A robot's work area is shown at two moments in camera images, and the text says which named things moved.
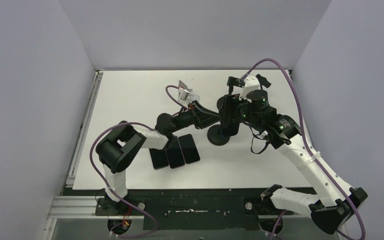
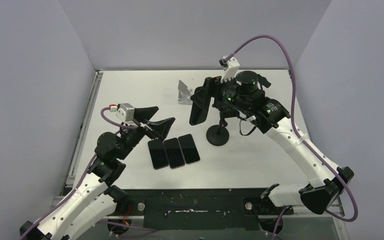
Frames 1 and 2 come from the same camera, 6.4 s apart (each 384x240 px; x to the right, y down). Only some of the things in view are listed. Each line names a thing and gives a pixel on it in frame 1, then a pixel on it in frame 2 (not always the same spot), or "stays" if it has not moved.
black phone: [229, 115] → [201, 100]
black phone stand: [263, 81] stays
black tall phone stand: [217, 135] stays
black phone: [189, 149] stays
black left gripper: [203, 117] → [160, 128]
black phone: [174, 153] stays
